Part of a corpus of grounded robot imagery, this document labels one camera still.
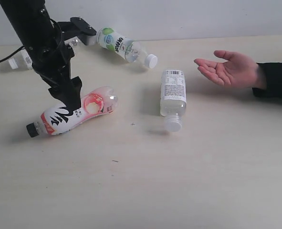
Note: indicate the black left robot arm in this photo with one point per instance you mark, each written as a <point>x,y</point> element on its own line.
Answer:
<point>31,21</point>

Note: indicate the clear bottle white barcode label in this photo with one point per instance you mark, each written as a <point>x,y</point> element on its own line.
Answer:
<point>22,60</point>

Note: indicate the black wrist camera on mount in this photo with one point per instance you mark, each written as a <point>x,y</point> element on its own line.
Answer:
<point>77,27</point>

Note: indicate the pink peach label bottle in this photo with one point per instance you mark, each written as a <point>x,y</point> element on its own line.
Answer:
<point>59,119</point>

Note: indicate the open human hand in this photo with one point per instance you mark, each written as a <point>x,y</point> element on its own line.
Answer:
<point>238,71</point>

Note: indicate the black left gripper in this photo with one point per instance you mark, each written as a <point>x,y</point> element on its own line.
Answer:
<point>51,59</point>

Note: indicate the green apple label bottle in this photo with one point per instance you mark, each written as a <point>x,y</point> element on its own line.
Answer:
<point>130,50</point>

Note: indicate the clear bottle white nutrition label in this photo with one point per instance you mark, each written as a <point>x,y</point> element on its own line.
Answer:
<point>173,99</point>

